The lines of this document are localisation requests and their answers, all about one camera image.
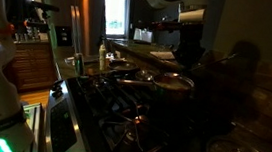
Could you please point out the black gas stove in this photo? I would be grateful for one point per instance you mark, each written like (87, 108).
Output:
(105, 116)

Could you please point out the black stereo camera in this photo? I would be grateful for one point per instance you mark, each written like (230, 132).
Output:
(42, 6)

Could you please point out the white countertop appliance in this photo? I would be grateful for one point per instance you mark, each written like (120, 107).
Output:
(143, 35)

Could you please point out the steel refrigerator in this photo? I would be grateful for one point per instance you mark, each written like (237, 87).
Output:
(87, 21)

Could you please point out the steel saucepan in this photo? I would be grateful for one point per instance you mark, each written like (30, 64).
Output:
(173, 83)

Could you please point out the wooden cabinet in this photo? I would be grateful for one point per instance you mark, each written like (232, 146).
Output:
(33, 66)

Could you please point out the dark drink can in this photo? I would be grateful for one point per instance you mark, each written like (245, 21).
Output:
(79, 64)

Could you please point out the metal robot stand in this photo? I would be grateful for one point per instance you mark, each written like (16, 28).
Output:
(31, 122)

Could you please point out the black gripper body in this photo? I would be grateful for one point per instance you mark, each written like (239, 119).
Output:
(189, 47)

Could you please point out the black frying pan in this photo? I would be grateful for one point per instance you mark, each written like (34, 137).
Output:
(123, 65)

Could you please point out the bright window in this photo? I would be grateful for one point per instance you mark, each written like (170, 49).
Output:
(115, 13)

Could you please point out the black stove knob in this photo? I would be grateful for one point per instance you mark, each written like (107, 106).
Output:
(57, 84)
(58, 93)

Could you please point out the white cutting board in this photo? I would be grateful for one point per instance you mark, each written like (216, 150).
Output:
(163, 55)

